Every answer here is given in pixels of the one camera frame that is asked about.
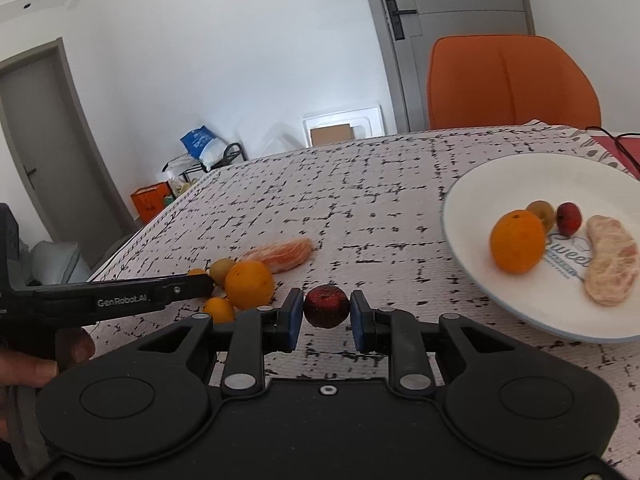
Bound brown kiwi back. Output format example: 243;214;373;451
208;258;235;288

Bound grey door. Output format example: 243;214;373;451
368;0;535;132
1;38;136;268

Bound black metal rack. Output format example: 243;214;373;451
180;142;248;182

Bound orange red table mat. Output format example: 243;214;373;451
589;129;640;178

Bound grey cushion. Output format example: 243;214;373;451
30;242;91;285

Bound person's left hand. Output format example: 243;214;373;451
0;328;96;442

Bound large orange front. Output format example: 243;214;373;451
489;209;546;274

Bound dark red plum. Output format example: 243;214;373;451
303;284;350;330

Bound brown kiwi front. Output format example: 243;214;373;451
526;200;556;233

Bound large orange back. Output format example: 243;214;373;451
224;260;276;311

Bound brown kiwi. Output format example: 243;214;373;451
208;258;235;288
526;200;556;233

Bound black usb cable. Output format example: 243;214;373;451
584;124;640;174

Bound black door handle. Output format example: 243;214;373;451
385;0;418;41

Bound orange box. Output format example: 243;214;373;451
130;182;172;224

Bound peeled pomelo segment back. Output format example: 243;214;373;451
240;236;314;274

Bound white framed board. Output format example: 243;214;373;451
303;106;386;148

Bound peeled pomelo segment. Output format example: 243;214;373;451
240;236;314;274
585;214;639;307

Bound clear plastic bag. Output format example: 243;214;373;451
234;114;306;159

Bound orange chair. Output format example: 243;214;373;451
426;35;602;129

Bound white ceramic plate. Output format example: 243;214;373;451
442;154;639;344

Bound blue white bag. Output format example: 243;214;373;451
180;126;228;167

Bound brown cardboard piece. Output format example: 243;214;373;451
309;124;354;148

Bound patterned white tablecloth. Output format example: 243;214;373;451
96;122;639;479

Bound large orange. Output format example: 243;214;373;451
489;209;546;274
224;260;276;311

